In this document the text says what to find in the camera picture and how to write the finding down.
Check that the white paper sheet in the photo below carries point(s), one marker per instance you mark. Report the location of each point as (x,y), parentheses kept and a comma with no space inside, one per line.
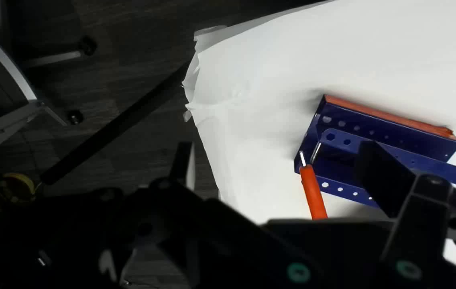
(314,64)

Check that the yellow round object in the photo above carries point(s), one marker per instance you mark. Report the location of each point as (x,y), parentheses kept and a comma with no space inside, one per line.
(18,186)

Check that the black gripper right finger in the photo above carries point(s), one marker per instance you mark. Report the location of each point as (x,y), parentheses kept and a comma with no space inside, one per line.
(386,177)

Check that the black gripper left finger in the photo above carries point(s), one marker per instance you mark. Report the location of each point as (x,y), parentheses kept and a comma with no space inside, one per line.
(182,162)

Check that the black office chair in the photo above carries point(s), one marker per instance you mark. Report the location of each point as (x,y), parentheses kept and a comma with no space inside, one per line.
(60,55)

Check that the grey curved frame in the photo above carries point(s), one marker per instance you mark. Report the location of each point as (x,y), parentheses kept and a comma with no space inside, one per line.
(4,114)

